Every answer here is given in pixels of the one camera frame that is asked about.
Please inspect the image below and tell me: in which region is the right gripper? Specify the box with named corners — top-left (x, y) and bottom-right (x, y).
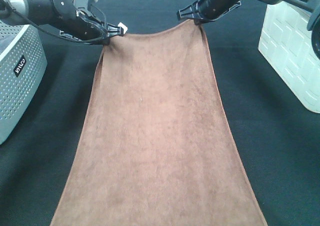
top-left (177, 0), bottom-right (240, 25)

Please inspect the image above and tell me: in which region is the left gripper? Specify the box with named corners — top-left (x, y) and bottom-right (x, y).
top-left (50, 0), bottom-right (125, 45)

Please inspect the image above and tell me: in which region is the brown microfibre towel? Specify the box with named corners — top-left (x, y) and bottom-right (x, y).
top-left (51, 20), bottom-right (267, 226)

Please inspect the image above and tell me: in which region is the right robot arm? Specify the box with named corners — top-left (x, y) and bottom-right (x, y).
top-left (177, 0), bottom-right (320, 57)

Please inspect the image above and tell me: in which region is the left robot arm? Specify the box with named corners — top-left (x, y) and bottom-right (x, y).
top-left (0, 0), bottom-right (126, 45)

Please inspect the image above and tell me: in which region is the grey perforated plastic basket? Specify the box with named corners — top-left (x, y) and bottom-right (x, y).
top-left (0, 21), bottom-right (47, 143)

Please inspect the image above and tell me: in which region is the white plastic basket grey rim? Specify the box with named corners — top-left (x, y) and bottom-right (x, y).
top-left (258, 2), bottom-right (320, 113)

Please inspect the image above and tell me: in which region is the black cable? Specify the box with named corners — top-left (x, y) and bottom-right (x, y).
top-left (0, 0), bottom-right (111, 45)

